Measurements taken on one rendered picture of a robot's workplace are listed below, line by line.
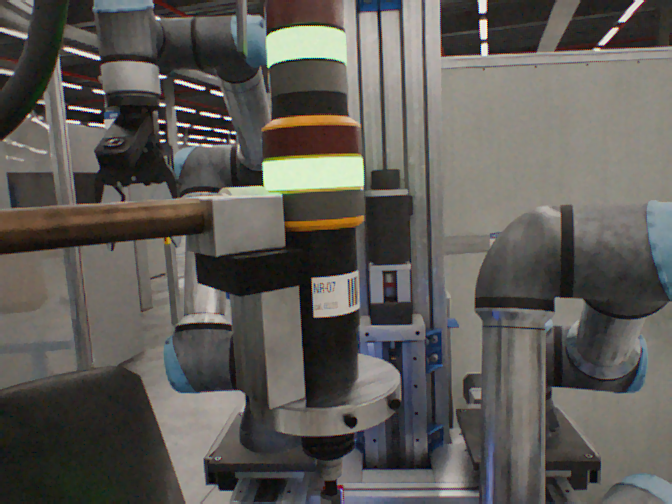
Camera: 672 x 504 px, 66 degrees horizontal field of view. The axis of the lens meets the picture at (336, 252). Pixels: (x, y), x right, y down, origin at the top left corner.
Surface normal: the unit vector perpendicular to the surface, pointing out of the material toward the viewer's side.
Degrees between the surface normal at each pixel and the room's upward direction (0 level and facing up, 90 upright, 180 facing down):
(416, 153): 90
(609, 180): 89
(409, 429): 90
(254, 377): 90
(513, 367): 72
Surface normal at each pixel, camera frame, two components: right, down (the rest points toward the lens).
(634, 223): -0.32, -0.50
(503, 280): -0.61, -0.15
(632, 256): -0.37, 0.07
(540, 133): 0.04, 0.14
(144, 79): 0.73, 0.05
